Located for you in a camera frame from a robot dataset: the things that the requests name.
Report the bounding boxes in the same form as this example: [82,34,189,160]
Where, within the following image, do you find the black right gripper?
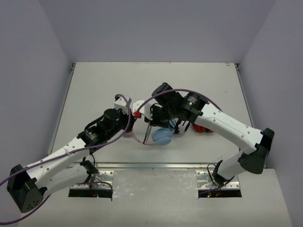
[144,105,176,129]

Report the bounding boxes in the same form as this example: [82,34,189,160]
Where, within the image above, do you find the thin black audio cable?
[143,122,153,145]

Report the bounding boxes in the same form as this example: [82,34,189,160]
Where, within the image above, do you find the pink and blue cat-ear headphones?
[123,125,174,146]

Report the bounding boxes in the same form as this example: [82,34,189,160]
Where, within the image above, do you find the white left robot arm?
[7,107,135,213]

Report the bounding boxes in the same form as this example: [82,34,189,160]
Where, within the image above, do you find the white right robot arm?
[151,82,275,186]

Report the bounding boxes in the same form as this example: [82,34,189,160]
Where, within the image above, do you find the white and black headphones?
[174,119,190,134]

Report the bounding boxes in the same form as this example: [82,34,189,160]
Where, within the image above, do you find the red and black headphones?
[192,123,213,133]

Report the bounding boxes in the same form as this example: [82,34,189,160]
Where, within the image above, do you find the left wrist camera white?
[114,94,132,114]

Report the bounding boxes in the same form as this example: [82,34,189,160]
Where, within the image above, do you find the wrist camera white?
[114,94,132,114]
[132,100,152,120]

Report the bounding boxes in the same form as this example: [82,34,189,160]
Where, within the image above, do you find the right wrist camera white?
[132,100,152,120]

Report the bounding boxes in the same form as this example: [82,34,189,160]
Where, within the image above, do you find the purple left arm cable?
[0,94,133,225]

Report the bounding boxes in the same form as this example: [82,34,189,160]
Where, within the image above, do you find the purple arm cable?
[0,94,133,225]
[137,88,242,190]

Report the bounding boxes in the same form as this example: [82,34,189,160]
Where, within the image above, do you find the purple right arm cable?
[137,88,242,190]

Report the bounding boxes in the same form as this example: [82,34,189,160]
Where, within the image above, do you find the short black base cable left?
[80,153,99,185]

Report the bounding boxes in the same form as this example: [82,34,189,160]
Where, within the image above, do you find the short black base cable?
[80,153,99,185]
[205,163,220,186]

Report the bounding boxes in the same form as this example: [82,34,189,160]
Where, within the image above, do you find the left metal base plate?
[70,170,114,190]

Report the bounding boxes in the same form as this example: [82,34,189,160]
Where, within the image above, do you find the metal base plate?
[196,170,240,191]
[70,170,114,190]

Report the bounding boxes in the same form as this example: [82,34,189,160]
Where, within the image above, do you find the metal table edge rail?
[66,161,240,170]

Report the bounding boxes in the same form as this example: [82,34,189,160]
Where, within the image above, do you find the short black base cable right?
[205,163,220,186]

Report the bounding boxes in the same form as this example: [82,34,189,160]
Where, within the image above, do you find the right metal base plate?
[196,170,240,191]

